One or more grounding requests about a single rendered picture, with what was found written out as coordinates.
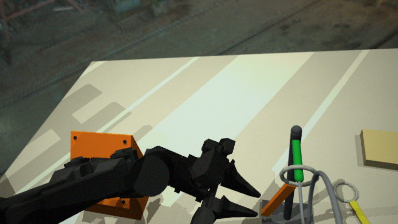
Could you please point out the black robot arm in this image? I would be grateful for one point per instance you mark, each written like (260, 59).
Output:
(84, 182)

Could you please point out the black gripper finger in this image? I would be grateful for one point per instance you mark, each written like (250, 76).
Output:
(235, 181)
(228, 209)

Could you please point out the orange handle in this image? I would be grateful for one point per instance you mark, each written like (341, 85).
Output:
(286, 189)

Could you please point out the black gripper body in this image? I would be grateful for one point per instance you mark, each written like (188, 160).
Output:
(205, 214)

